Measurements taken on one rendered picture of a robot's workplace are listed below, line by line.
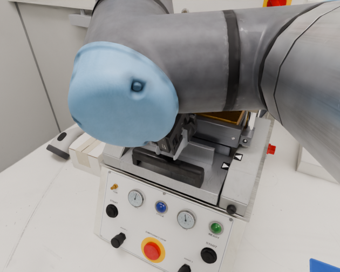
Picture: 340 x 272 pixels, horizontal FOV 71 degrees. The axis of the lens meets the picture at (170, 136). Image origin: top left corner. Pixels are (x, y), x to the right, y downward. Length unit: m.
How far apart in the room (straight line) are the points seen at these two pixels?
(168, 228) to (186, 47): 0.44
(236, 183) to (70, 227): 0.45
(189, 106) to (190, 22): 0.06
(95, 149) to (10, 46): 1.23
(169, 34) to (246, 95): 0.07
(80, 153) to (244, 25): 0.68
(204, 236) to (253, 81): 0.40
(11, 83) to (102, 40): 1.75
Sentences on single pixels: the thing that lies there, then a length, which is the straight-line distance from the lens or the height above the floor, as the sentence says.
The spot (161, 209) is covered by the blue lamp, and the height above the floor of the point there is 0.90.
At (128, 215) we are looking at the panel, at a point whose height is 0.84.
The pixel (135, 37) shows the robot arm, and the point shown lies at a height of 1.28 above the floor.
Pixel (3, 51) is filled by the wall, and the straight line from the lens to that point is 1.86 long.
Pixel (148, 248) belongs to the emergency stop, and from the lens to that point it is 0.58.
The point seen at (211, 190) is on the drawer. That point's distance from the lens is 0.46.
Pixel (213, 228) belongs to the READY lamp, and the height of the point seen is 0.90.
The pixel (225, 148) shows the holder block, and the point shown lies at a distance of 0.52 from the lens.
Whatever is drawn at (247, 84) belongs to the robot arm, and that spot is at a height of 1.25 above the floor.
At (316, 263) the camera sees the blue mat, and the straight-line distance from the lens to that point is 0.71.
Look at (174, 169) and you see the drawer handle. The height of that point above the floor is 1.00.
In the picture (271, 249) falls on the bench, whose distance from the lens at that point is 0.69.
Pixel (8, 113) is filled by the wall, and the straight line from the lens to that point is 1.94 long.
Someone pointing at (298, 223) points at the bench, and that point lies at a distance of 0.76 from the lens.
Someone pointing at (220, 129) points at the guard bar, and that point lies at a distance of 0.48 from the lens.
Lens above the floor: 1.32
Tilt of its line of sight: 37 degrees down
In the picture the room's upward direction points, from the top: straight up
